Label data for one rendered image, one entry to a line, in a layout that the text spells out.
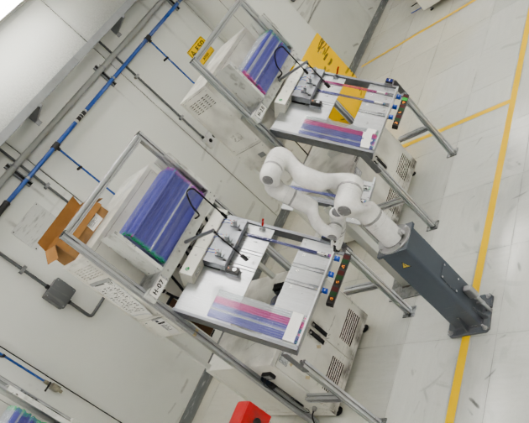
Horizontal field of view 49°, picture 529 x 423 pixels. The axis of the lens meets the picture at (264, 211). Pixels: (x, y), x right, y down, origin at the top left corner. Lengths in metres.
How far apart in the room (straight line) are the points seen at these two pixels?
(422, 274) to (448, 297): 0.21
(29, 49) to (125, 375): 2.63
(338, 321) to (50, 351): 2.03
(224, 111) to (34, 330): 2.01
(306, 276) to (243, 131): 1.30
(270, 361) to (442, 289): 1.00
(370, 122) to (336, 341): 1.47
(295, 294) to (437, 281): 0.74
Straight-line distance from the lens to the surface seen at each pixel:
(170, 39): 5.77
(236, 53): 4.23
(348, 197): 2.73
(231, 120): 4.03
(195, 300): 3.19
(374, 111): 4.09
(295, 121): 4.00
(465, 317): 3.30
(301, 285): 3.16
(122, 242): 3.03
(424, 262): 3.02
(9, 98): 4.80
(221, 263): 3.22
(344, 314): 3.70
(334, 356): 3.60
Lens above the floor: 2.32
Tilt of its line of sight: 21 degrees down
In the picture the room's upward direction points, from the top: 48 degrees counter-clockwise
